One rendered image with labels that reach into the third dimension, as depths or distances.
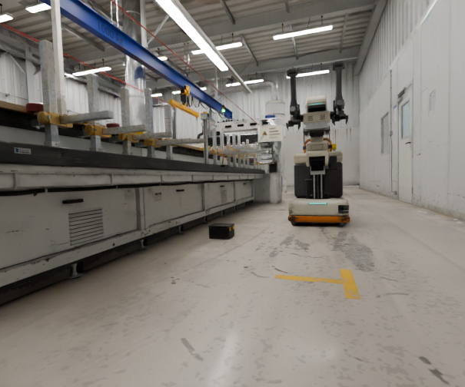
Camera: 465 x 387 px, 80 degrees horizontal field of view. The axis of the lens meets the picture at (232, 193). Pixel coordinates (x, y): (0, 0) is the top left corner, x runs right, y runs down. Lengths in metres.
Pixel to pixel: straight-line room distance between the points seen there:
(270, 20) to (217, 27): 1.53
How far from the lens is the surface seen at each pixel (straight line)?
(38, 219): 1.71
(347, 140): 12.18
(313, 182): 3.33
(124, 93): 1.88
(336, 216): 3.07
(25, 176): 1.39
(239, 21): 9.12
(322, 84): 12.64
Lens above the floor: 0.54
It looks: 3 degrees down
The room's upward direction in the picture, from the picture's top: 2 degrees counter-clockwise
